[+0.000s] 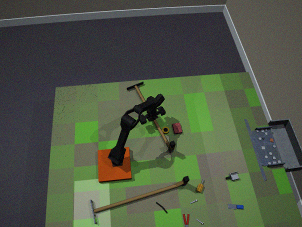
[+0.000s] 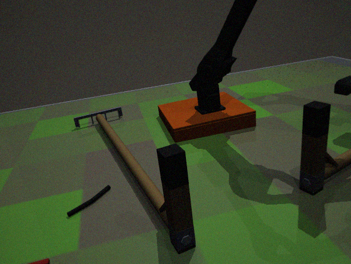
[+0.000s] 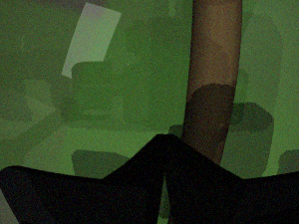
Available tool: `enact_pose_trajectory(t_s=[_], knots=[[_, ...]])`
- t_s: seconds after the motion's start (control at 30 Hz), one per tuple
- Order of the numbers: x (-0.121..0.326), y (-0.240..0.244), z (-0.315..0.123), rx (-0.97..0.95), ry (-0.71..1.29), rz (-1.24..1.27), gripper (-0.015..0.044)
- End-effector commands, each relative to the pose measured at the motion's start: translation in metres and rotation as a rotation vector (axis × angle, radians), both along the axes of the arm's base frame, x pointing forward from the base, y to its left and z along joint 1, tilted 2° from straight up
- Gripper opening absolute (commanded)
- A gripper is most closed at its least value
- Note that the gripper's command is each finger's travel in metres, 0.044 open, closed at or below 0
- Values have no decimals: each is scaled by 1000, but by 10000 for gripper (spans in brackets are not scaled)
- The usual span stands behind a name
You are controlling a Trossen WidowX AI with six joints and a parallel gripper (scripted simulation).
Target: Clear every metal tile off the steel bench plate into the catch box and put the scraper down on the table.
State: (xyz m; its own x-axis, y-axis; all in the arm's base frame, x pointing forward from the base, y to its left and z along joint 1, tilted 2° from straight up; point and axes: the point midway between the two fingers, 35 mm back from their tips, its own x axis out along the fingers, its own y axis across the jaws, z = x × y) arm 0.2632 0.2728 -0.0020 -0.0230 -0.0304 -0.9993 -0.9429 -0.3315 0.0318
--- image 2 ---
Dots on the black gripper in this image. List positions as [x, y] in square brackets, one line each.
[343, 86]

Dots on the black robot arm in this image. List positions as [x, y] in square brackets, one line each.
[219, 60]

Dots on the black bent rod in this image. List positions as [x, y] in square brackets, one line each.
[92, 200]

